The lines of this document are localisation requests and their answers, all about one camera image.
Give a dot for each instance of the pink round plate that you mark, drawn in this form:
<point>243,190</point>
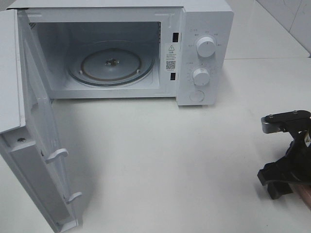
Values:
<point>304,191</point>

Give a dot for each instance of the upper white control knob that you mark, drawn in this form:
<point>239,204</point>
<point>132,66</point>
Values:
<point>206,46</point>

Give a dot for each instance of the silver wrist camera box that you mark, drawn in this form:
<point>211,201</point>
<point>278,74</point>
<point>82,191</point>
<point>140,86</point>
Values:
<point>268,127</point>

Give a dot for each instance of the round door release button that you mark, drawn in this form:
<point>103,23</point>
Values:
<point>197,96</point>

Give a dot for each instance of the white warning label sticker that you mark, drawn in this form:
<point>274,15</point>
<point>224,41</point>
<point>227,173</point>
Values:
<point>170,57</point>

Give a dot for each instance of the lower white timer knob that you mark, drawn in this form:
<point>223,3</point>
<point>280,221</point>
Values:
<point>201,77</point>

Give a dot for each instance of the white microwave door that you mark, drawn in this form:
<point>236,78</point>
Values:
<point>29,140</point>

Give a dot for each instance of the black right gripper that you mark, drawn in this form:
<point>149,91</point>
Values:
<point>295,165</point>

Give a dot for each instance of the white microwave oven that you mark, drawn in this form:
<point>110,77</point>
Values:
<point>69,28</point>

